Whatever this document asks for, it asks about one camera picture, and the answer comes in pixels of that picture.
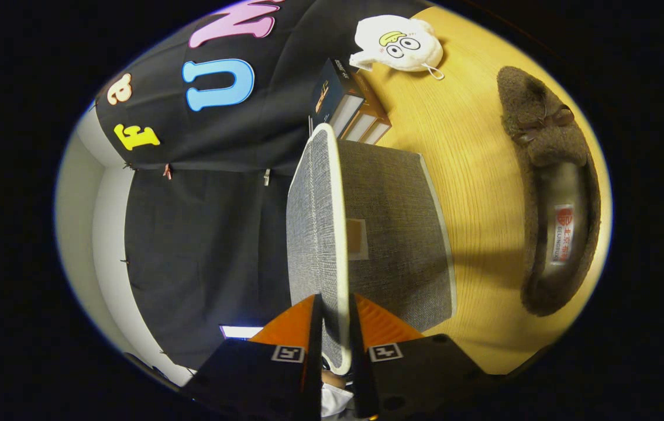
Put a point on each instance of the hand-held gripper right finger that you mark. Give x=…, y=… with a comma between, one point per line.
x=413, y=374

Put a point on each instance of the dark hardcover book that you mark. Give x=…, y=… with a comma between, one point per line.
x=332, y=88

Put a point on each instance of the small white clip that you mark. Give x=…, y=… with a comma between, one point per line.
x=266, y=176

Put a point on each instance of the brown hardcover book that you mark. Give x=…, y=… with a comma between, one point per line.
x=374, y=105

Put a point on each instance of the grey fabric storage box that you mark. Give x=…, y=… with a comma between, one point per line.
x=396, y=234

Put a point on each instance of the white plush face toy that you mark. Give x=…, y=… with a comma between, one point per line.
x=419, y=29

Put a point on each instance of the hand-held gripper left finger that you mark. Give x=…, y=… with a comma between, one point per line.
x=261, y=374

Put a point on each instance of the brown fuzzy shoe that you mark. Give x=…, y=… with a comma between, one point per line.
x=542, y=134

